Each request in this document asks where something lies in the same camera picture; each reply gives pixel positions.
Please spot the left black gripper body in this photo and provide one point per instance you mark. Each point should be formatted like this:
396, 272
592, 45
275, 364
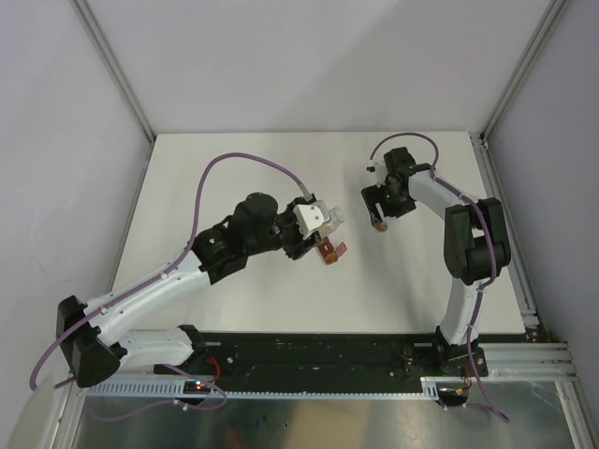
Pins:
287, 233

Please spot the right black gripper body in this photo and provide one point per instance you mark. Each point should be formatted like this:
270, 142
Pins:
391, 204

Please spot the red weekly pill organizer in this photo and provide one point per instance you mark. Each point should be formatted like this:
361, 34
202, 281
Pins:
329, 252

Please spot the clear pill bottle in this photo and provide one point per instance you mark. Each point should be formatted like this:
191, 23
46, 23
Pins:
336, 219

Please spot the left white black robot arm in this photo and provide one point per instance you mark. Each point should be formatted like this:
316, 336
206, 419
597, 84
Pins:
99, 338

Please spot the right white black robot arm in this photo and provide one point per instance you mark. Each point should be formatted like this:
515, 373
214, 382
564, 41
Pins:
476, 244

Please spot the shiny metal front plate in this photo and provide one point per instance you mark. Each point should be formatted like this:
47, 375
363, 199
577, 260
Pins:
535, 412

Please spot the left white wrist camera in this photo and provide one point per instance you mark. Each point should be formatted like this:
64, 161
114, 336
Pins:
311, 217

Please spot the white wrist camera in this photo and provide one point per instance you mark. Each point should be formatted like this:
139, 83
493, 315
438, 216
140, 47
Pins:
378, 170
311, 217

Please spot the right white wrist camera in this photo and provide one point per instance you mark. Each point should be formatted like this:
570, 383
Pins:
378, 170

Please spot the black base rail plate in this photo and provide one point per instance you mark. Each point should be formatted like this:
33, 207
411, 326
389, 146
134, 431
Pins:
320, 363

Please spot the right aluminium frame post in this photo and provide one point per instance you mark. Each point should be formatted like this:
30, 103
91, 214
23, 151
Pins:
533, 49

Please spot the aluminium frame post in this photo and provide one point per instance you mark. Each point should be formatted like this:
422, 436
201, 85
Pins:
533, 49
95, 33

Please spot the left aluminium frame post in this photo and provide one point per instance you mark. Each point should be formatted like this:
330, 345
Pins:
95, 33

